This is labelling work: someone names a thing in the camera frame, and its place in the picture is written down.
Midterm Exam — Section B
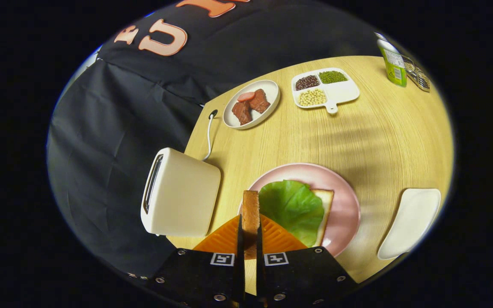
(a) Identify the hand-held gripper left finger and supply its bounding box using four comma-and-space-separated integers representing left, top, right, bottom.
150, 214, 246, 308

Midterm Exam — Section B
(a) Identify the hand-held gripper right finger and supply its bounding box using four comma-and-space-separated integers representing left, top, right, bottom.
256, 214, 358, 308

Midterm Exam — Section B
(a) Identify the green lettuce leaf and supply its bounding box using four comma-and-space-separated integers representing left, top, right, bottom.
258, 180, 325, 248

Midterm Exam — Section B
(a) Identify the toasted bread slice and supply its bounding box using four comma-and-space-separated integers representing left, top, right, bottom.
242, 190, 261, 260

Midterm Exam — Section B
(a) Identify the white bread slice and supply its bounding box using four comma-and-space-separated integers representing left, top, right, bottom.
311, 189, 335, 247

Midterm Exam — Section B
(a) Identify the pink round plate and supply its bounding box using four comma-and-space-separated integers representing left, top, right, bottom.
238, 163, 361, 258

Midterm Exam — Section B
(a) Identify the white toaster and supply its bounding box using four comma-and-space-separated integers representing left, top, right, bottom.
140, 148, 222, 238

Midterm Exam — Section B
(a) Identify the white square plate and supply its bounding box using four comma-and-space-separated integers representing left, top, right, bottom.
377, 188, 442, 261

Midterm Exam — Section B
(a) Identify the black backdrop cloth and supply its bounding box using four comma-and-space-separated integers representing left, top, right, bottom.
48, 0, 386, 278

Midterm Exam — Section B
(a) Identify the brown meat piece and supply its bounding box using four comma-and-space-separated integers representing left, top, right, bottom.
249, 89, 271, 114
232, 101, 253, 126

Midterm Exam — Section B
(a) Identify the yellow soybeans pile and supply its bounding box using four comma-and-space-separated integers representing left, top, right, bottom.
299, 89, 327, 107

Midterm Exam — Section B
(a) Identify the round beige plate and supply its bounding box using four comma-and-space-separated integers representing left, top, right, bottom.
223, 80, 281, 130

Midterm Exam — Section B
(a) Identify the white divided dish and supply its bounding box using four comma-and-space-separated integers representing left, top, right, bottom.
291, 68, 361, 114

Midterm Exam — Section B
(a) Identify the black beans pile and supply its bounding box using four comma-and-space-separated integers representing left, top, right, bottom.
295, 75, 320, 91

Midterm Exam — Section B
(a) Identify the green beans pile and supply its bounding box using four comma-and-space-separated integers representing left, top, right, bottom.
319, 71, 348, 84

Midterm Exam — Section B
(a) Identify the green label metal bottle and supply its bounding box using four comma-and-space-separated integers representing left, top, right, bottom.
376, 34, 408, 88

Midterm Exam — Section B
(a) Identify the white toaster cable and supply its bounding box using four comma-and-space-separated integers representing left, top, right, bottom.
202, 110, 219, 162

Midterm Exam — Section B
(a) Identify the metal wire utensil holder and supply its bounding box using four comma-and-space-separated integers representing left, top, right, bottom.
403, 55, 431, 92

